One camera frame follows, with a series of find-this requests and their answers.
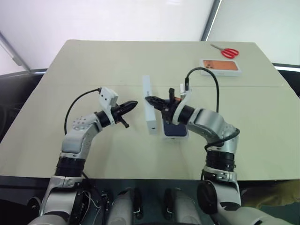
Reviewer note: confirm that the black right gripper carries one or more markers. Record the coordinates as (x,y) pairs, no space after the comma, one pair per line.
(169,112)

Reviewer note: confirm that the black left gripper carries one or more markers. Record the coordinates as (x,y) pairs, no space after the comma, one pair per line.
(117,114)

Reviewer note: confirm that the white box lid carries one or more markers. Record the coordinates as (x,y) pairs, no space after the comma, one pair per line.
(150,117)

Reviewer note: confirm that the dark blue smartphone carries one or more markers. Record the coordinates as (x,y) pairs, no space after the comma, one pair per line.
(175,130)
(175,137)

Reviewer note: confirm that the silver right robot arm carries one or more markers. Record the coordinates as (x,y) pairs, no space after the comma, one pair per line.
(211,120)

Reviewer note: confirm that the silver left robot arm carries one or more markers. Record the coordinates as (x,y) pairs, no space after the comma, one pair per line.
(75,140)

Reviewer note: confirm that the phone box with orange print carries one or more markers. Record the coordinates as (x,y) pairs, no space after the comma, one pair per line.
(220,66)

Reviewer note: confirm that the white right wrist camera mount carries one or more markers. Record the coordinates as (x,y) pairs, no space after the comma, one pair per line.
(187,94)

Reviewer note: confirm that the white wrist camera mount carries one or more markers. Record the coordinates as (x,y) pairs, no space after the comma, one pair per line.
(106,97)
(187,94)

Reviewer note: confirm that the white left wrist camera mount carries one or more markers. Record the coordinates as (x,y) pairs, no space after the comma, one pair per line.
(106,97)

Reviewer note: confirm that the dark window frame post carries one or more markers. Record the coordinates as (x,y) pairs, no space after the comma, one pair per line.
(211,20)

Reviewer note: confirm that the grey window frame bar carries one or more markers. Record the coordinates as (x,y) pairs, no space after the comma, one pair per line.
(14,51)

